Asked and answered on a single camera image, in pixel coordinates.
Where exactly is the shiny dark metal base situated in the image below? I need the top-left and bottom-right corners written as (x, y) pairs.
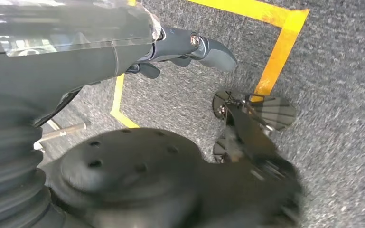
top-left (211, 89), bottom-right (298, 165)

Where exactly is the yellow floor tape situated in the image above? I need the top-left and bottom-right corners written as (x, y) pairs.
top-left (109, 0), bottom-right (311, 130)

